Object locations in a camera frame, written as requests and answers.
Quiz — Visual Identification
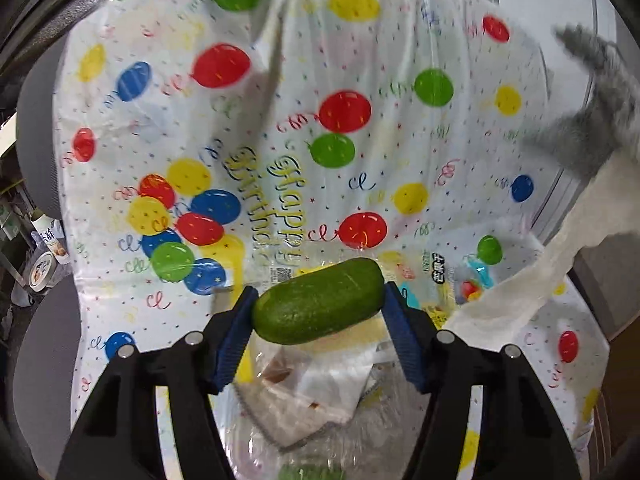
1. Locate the green cucumber piece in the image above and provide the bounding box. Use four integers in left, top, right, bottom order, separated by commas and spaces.
252, 258, 385, 346

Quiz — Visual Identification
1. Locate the clear plastic packaging bag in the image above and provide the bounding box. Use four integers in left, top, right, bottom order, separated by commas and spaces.
215, 327, 428, 479

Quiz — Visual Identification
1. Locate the white paper napkin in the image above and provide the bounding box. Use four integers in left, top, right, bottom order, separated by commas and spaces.
444, 150, 639, 350

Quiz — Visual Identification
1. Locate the grey office chair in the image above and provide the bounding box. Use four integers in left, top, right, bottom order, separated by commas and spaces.
8, 34, 84, 476

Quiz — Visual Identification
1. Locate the balloon print plastic tablecloth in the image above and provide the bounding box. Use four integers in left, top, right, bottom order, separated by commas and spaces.
53, 0, 608, 479

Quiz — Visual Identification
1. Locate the white refrigerator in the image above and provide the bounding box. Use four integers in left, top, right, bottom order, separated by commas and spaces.
470, 0, 632, 241

